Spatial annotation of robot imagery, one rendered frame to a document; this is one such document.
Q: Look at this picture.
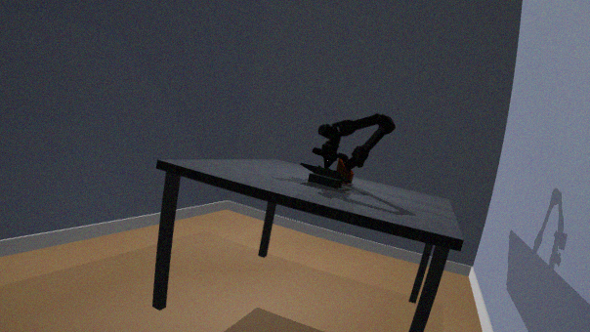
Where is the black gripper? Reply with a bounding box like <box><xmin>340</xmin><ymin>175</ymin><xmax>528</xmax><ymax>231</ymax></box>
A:
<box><xmin>312</xmin><ymin>140</ymin><xmax>349</xmax><ymax>168</ymax></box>

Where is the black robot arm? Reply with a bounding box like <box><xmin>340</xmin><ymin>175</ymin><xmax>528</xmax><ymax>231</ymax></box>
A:
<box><xmin>318</xmin><ymin>113</ymin><xmax>396</xmax><ymax>172</ymax></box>

